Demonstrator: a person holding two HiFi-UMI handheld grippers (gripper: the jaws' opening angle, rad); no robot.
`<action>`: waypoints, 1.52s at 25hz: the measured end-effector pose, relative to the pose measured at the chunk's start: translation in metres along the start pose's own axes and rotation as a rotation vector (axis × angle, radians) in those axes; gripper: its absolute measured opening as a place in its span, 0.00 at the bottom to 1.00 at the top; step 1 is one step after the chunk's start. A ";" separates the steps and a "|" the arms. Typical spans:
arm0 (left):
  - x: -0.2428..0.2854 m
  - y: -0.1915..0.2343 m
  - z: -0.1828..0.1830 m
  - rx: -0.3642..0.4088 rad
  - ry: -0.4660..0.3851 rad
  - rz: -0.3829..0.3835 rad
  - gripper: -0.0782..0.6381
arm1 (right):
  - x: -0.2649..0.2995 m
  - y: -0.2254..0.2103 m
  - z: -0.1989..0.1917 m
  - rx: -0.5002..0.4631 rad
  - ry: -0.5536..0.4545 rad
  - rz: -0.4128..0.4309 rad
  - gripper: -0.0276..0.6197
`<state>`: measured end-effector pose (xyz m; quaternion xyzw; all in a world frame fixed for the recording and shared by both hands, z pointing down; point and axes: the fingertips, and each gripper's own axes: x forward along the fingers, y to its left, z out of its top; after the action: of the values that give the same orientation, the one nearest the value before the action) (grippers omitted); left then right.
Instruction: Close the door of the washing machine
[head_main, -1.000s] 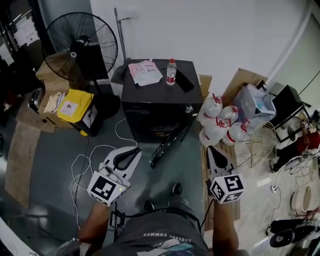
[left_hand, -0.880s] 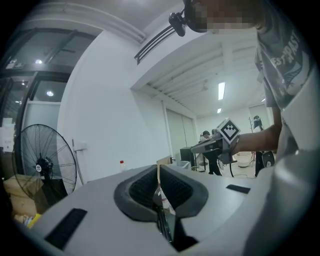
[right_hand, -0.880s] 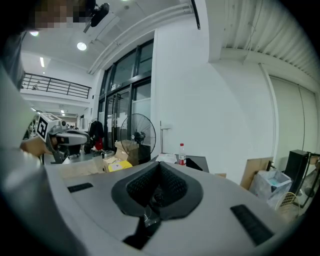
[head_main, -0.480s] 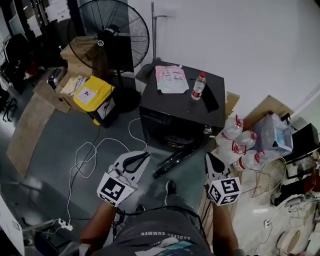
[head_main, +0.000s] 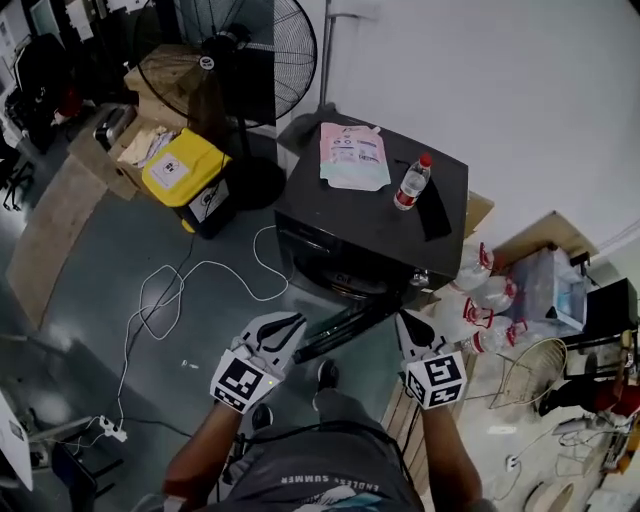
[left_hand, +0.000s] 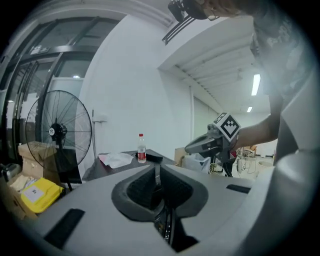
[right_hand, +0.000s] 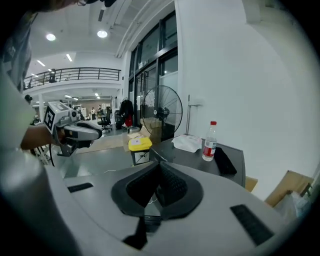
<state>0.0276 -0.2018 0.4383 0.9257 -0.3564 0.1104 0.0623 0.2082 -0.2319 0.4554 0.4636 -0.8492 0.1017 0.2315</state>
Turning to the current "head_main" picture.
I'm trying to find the closed brown cardboard box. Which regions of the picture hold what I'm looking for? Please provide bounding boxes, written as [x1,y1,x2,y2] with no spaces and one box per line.
[123,43,212,122]

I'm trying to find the white pole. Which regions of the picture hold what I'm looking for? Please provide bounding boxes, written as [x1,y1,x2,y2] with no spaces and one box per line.
[318,0,340,112]

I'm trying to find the white power cable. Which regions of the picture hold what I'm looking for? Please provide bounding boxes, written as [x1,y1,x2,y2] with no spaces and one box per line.
[118,224,291,426]

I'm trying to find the white and red small packet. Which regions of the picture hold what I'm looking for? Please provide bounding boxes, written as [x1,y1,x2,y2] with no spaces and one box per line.
[434,297,496,342]

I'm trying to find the black pedestal fan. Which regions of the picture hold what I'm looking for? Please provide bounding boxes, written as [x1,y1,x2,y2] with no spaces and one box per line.
[133,0,320,211]

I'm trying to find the white power strip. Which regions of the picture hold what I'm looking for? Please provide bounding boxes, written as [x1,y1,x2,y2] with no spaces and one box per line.
[98,414,129,444]

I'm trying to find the person's black shoe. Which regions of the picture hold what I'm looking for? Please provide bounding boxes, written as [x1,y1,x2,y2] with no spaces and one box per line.
[249,402,274,431]
[315,358,342,394]

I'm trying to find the person's grey printed t-shirt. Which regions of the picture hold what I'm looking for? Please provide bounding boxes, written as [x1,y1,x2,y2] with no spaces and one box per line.
[214,424,427,512]

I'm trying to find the person's left forearm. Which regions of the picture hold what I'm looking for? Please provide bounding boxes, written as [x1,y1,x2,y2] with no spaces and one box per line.
[162,399,247,501]

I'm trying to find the black office chair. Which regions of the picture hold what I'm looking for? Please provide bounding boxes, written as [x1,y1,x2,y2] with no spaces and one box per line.
[0,29,69,211]

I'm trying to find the light wooden board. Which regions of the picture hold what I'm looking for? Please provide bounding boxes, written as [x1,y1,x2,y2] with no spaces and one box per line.
[492,209,600,262]

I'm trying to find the open cardboard box with papers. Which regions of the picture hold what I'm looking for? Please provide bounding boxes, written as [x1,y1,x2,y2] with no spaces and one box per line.
[67,104,176,201]

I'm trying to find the black washing machine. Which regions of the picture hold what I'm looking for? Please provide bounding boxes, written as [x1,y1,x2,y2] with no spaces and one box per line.
[273,113,470,321]

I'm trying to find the black power cable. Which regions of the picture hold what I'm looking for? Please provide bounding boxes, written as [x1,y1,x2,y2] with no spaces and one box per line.
[124,229,197,436]

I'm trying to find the white board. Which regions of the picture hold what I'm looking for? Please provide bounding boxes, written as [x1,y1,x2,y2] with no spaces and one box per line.
[0,389,35,492]

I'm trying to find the clear water bottle red label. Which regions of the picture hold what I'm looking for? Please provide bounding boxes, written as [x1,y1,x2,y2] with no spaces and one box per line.
[393,153,434,212]

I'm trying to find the cream wire fan guard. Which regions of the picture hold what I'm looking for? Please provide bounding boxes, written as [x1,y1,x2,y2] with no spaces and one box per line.
[488,337,570,412]

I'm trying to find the yellow lid black storage box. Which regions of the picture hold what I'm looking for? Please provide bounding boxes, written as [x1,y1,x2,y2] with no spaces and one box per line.
[141,127,239,240]

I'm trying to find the black flat rectangular case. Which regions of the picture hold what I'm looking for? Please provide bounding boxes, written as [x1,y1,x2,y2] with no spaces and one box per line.
[416,177,454,244]

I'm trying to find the person's grey trousers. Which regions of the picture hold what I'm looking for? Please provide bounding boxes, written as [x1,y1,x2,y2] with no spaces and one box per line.
[312,387,402,441]

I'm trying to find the pink detergent refill pouch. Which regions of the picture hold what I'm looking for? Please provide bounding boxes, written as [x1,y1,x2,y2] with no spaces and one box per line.
[318,122,392,193]

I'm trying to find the flat brown cardboard sheet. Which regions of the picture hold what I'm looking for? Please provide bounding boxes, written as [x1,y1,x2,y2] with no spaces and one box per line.
[4,154,110,331]

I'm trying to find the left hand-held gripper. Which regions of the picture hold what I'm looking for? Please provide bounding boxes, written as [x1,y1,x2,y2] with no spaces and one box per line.
[209,312,308,415]

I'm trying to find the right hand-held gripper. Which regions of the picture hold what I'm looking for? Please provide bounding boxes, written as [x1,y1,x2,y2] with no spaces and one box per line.
[395,308,469,412]

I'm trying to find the silver and black appliance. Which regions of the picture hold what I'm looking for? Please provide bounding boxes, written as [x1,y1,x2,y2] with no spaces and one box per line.
[92,107,132,147]

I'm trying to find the person's right forearm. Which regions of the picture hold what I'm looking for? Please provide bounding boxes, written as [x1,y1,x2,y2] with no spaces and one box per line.
[419,404,487,512]

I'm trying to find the person's right black shoe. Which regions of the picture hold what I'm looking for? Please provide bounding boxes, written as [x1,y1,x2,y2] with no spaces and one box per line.
[315,358,342,394]

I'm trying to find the clear plastic storage box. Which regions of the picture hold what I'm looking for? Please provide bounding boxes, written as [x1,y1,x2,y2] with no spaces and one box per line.
[509,247,592,332]

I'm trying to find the person's left black shoe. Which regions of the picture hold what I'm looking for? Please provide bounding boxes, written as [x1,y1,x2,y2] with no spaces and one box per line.
[249,402,274,431]

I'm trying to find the red and black appliance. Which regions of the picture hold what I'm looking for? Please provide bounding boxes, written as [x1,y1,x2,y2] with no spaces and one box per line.
[538,377,640,417]

